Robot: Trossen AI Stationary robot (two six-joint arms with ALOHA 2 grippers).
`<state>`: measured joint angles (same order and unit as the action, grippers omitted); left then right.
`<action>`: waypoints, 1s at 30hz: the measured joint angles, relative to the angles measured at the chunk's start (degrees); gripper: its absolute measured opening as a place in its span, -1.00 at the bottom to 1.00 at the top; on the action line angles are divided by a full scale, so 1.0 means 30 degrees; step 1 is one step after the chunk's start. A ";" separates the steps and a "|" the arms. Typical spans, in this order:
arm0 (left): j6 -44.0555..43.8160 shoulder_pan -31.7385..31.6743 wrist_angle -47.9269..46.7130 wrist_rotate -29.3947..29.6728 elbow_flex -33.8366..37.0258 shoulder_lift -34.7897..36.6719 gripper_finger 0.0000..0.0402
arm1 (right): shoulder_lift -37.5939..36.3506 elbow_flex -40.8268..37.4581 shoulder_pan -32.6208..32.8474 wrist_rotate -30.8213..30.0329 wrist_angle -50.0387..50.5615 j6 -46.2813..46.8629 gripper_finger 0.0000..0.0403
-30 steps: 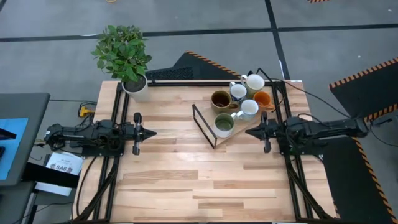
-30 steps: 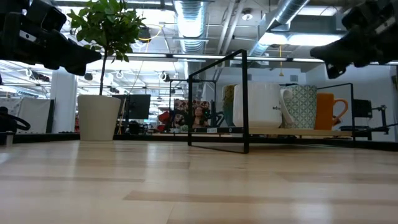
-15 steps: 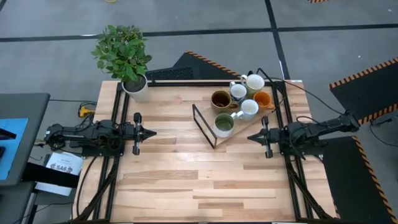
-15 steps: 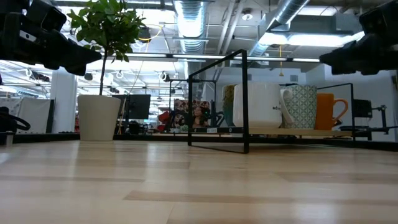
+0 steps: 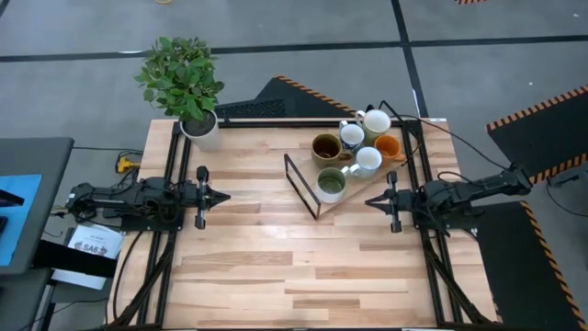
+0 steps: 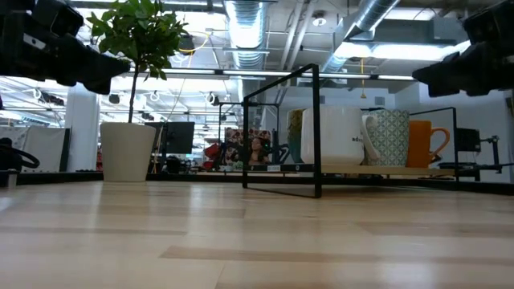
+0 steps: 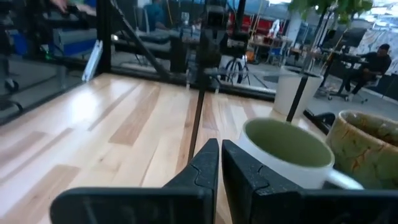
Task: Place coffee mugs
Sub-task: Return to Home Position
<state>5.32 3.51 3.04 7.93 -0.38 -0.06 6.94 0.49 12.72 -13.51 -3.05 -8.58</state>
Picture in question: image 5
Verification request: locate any olive brown mug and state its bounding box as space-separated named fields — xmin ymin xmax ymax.
xmin=311 ymin=132 xmax=354 ymax=169

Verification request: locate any black hazard-striped triangular floor mat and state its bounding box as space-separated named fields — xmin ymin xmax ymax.
xmin=214 ymin=74 xmax=367 ymax=120

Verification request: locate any orange mug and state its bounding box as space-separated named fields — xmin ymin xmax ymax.
xmin=374 ymin=134 xmax=408 ymax=167

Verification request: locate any black aluminium extrusion frame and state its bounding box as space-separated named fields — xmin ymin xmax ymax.
xmin=109 ymin=120 xmax=194 ymax=328
xmin=399 ymin=119 xmax=495 ymax=328

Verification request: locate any black floor cable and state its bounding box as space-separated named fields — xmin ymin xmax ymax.
xmin=540 ymin=177 xmax=588 ymax=253

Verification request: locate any pale green mug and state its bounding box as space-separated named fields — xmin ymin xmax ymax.
xmin=356 ymin=108 xmax=393 ymax=144

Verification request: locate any grey desk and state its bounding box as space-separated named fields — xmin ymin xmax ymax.
xmin=0 ymin=136 xmax=75 ymax=277

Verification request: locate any green plant in white pot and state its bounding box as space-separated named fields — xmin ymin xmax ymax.
xmin=133 ymin=35 xmax=226 ymax=153

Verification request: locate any white printed booklet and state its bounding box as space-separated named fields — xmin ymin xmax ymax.
xmin=66 ymin=223 xmax=124 ymax=260

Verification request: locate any blue desk pad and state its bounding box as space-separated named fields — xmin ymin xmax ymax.
xmin=0 ymin=173 xmax=43 ymax=268

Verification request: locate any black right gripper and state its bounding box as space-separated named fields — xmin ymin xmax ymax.
xmin=365 ymin=170 xmax=414 ymax=234

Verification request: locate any pale blue mug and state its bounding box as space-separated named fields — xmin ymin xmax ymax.
xmin=342 ymin=145 xmax=383 ymax=180

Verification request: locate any wooden shelf riser black frame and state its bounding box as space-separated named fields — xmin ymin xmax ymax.
xmin=283 ymin=132 xmax=408 ymax=222

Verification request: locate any black aluminium crossbar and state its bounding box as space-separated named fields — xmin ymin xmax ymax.
xmin=215 ymin=118 xmax=414 ymax=130

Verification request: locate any white mug green inside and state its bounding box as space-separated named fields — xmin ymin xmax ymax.
xmin=315 ymin=165 xmax=353 ymax=205

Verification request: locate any white paper sheet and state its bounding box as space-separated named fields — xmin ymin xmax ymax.
xmin=50 ymin=268 xmax=108 ymax=291

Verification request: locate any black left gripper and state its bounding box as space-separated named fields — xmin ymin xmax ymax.
xmin=183 ymin=165 xmax=232 ymax=230

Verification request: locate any white enamel mug blue rim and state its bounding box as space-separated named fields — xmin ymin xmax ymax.
xmin=338 ymin=120 xmax=367 ymax=153

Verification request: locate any yellow cable plug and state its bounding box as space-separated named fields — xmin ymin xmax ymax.
xmin=115 ymin=155 xmax=141 ymax=175

